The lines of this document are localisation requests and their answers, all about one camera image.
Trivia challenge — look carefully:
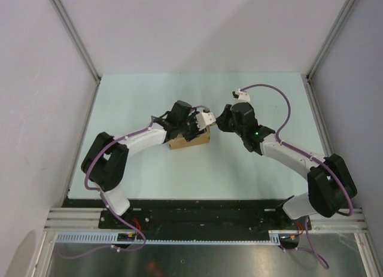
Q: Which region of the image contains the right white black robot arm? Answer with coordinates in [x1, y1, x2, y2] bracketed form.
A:
[216, 102, 357, 230]

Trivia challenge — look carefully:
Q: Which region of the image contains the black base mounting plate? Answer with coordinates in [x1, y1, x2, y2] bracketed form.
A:
[63, 198, 311, 240]

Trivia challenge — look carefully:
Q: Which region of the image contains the aluminium frame post right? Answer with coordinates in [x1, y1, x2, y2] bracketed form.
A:
[306, 0, 359, 82]

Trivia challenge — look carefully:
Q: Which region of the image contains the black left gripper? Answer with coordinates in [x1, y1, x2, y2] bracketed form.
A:
[178, 112, 207, 142]

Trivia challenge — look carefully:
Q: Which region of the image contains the aluminium frame post left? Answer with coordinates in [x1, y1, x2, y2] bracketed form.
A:
[49, 0, 101, 84]

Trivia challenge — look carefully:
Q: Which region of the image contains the grey slotted cable duct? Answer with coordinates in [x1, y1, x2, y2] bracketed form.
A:
[56, 232, 281, 246]

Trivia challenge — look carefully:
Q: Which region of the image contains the brown cardboard express box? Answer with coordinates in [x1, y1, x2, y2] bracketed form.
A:
[168, 127, 210, 150]

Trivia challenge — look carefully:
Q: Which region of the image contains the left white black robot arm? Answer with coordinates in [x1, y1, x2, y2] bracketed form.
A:
[81, 101, 209, 229]

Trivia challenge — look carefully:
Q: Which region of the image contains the aluminium front rail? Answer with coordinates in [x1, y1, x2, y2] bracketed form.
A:
[44, 208, 369, 233]

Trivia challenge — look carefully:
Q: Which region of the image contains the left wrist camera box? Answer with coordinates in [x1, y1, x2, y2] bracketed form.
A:
[195, 112, 216, 130]

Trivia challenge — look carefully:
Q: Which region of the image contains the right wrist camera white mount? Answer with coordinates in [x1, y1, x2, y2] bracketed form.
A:
[232, 89, 251, 104]

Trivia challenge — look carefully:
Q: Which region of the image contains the aluminium frame post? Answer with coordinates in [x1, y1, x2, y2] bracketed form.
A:
[49, 0, 101, 84]
[306, 0, 359, 82]

